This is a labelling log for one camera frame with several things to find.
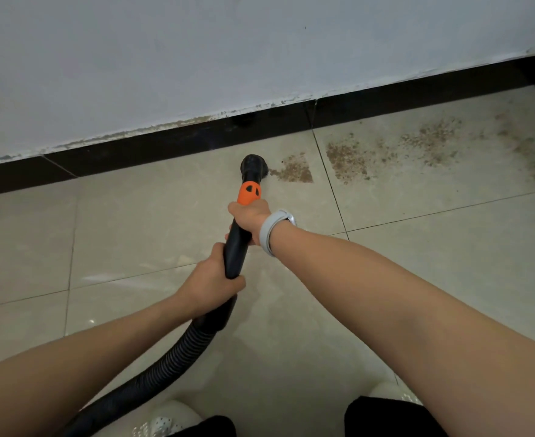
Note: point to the small brown dirt patch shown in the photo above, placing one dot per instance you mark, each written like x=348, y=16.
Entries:
x=295, y=170

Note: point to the person's right hand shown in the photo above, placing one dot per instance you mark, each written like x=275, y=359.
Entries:
x=251, y=214

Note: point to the white right shoe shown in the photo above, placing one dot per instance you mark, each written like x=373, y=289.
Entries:
x=392, y=391

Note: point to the person's left forearm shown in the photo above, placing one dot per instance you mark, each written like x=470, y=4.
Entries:
x=80, y=359

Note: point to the white left shoe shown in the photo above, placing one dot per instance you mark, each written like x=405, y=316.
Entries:
x=158, y=421

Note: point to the black skirting board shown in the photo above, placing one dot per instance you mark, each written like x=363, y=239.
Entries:
x=181, y=141

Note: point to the grey wrist band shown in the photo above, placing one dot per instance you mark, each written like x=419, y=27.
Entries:
x=267, y=232

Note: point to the person's left thumb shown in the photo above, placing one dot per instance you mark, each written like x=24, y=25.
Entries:
x=233, y=285

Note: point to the black trousers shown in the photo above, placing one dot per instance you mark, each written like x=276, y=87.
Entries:
x=385, y=418

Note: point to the white shoe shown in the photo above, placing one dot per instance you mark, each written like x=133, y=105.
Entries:
x=392, y=391
x=158, y=421

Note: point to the person's left hand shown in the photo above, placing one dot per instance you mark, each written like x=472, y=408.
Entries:
x=206, y=284

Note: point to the wide brown dirt patch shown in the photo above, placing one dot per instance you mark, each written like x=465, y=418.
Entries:
x=347, y=160

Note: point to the faint brown dirt patch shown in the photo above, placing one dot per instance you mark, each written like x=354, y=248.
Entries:
x=529, y=147

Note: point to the person's right forearm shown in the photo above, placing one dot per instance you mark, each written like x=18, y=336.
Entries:
x=408, y=323

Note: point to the person's right fingers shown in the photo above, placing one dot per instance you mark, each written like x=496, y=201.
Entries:
x=233, y=208

